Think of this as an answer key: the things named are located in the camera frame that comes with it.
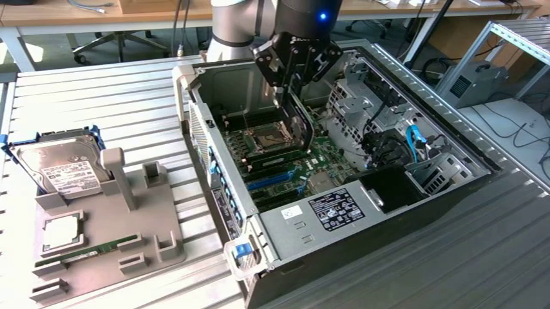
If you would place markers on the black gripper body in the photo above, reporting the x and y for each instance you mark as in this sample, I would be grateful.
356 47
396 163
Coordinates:
308 19

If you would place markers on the black graphics card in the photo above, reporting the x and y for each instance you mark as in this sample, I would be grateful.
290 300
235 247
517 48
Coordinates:
300 125

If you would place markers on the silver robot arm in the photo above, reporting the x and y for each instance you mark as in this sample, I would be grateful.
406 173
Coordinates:
240 29

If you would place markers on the office chair base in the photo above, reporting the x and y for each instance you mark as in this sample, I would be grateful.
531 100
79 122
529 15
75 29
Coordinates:
120 42
370 25

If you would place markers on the wooden desk with white legs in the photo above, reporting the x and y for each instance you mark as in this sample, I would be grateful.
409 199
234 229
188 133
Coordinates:
51 17
386 8

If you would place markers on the silver perforated drive cage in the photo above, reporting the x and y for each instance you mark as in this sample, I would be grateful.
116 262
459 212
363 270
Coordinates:
347 128

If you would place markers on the CPU socket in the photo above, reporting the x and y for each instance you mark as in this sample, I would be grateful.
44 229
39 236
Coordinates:
262 140

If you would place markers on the black stand pole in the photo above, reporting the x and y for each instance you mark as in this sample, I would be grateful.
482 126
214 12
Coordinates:
430 29

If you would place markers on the green motherboard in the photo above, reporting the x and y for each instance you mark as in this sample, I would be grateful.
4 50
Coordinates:
326 157

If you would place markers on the installed RAM stick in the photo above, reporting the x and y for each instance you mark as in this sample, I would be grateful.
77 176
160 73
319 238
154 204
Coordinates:
276 161

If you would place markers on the cardboard box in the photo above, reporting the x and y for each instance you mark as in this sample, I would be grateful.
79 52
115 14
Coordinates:
146 6

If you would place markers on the grey box unit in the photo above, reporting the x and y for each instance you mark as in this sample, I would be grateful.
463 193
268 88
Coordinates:
477 83

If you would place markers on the blue expansion slot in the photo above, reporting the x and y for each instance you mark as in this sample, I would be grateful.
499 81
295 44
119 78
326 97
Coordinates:
270 181

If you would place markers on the silver chipset heatsink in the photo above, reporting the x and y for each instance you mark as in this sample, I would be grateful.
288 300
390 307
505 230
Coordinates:
322 181

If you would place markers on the black plastic shroud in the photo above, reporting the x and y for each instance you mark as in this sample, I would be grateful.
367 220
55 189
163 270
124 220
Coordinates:
391 186

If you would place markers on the metal disk bay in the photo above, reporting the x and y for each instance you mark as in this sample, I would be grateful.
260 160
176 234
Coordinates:
438 174

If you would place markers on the white side table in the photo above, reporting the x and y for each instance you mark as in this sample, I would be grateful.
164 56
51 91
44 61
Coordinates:
507 135

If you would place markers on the silver power supply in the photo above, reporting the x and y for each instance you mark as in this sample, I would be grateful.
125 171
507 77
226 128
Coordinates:
292 225

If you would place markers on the open PC case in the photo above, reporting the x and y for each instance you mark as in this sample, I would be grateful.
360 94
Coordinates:
300 231

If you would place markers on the hard disk in blue caddy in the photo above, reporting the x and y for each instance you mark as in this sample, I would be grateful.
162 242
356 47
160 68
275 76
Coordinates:
56 161

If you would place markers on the blue case latch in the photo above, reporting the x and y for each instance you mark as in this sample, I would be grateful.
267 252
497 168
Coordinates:
242 251

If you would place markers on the grey parts rack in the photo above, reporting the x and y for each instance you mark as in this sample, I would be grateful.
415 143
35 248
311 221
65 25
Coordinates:
107 222

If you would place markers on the silver CPU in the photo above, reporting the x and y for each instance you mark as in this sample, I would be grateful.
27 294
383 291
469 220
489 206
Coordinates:
61 231

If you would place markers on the green RAM stick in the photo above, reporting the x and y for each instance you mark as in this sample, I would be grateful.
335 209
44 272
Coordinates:
85 252

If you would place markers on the aluminium frame table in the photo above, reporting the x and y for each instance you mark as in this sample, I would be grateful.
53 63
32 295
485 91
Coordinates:
515 32

